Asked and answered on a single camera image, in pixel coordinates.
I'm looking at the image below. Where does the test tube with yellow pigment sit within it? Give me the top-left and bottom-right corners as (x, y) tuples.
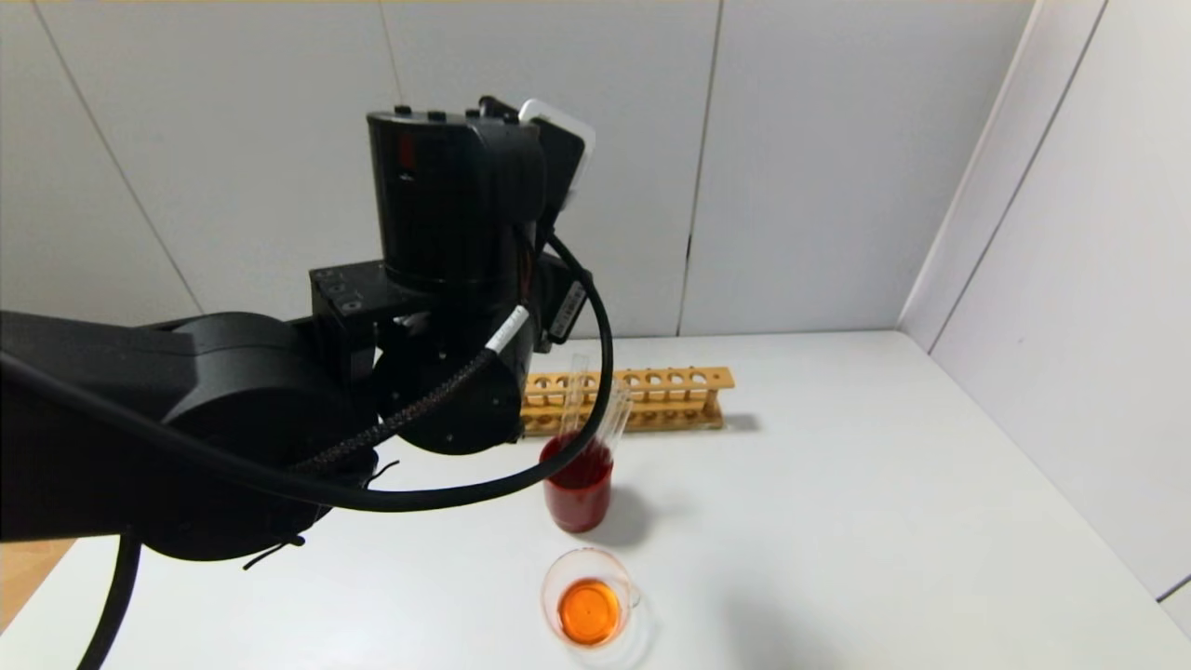
(561, 354), (593, 438)

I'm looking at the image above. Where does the wooden test tube rack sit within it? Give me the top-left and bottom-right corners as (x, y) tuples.
(521, 367), (736, 436)

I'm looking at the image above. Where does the red plastic cup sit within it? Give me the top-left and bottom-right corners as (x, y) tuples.
(539, 432), (615, 534)

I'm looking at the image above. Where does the clear glass beaker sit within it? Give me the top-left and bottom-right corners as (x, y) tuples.
(542, 546), (655, 669)

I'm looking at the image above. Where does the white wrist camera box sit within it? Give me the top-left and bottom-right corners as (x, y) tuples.
(517, 98), (596, 220)

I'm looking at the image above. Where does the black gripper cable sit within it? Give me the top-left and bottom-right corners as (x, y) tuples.
(0, 233), (615, 515)

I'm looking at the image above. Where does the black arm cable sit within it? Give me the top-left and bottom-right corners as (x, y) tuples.
(76, 530), (142, 670)

